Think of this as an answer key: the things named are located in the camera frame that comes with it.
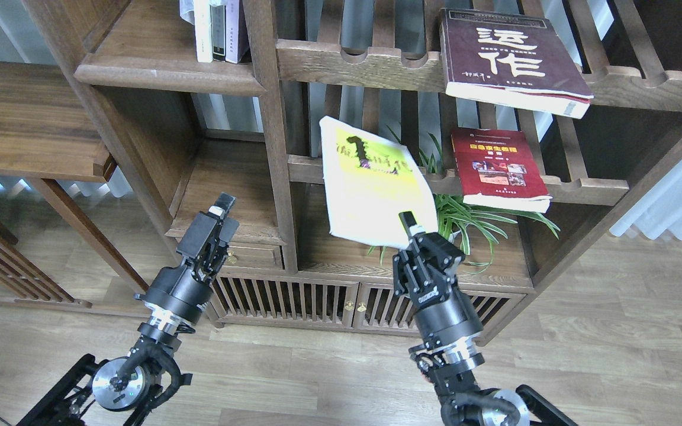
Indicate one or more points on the white upright book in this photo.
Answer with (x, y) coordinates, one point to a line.
(203, 31)

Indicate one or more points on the lilac upright book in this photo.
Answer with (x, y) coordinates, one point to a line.
(236, 38)

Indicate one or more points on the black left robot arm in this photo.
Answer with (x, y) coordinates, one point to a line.
(148, 375)

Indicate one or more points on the red paperback book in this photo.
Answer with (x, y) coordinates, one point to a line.
(497, 170)

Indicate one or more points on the dark maroon large book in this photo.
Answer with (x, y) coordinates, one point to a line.
(510, 60)

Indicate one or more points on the yellow green book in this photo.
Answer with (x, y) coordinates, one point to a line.
(369, 181)

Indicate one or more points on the brass drawer knob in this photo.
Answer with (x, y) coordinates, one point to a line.
(232, 258)

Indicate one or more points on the green spider plant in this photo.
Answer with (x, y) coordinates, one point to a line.
(455, 219)

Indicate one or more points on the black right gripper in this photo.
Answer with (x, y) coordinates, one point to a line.
(425, 273)

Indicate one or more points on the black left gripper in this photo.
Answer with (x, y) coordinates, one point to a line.
(186, 290)

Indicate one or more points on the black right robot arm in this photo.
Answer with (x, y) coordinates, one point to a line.
(463, 402)

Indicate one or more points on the wooden side table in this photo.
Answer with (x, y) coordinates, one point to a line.
(46, 136)

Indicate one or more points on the dark grey upright book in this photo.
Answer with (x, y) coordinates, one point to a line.
(218, 29)

